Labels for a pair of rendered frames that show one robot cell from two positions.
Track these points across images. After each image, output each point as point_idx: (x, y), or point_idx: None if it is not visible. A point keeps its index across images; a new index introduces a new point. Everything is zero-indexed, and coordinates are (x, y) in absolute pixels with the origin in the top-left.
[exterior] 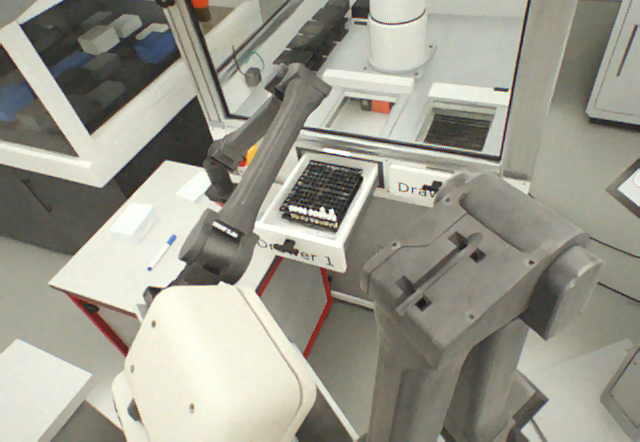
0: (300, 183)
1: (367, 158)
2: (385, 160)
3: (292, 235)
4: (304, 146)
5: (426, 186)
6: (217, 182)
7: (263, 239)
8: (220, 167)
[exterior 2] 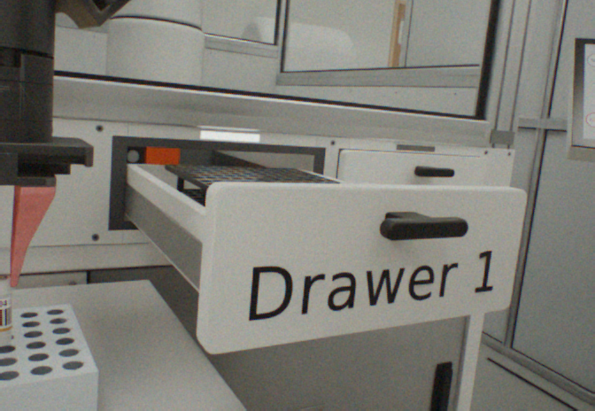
0: (207, 178)
1: (297, 143)
2: (330, 143)
3: (408, 189)
4: (142, 132)
5: (424, 167)
6: (27, 57)
7: (286, 260)
8: None
